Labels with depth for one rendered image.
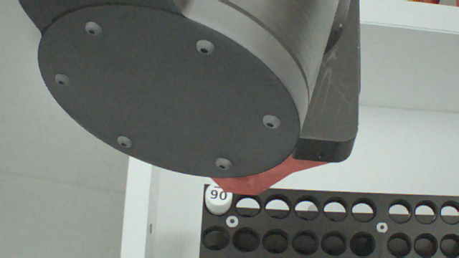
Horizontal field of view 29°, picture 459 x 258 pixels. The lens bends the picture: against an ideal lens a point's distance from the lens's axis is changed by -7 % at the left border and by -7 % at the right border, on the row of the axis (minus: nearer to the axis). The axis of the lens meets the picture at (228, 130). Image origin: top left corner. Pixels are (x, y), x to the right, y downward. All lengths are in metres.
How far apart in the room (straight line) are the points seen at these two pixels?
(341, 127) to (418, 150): 0.27
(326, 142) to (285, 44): 0.11
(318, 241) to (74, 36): 0.29
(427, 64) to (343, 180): 0.08
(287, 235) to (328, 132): 0.17
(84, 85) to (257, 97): 0.04
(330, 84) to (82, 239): 1.13
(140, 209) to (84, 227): 0.95
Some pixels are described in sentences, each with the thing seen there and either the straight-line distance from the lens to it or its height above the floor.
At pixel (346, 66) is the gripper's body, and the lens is 0.30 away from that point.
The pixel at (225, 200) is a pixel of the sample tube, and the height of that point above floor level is 0.91.
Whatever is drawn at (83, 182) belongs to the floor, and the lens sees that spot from 1.44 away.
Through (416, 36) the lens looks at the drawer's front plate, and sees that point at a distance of 0.49.
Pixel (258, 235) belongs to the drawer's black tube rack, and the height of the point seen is 0.90.
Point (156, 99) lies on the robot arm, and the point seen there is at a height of 1.16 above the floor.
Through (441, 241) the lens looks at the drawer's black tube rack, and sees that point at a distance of 0.47.
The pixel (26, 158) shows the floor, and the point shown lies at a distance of 1.47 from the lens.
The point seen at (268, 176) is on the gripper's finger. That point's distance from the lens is 0.36.
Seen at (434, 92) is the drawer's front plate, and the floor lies 0.86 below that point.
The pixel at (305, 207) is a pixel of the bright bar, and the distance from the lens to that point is 0.52.
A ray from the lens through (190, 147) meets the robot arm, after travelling 0.20.
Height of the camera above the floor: 1.33
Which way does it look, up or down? 65 degrees down
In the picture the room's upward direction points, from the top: 4 degrees clockwise
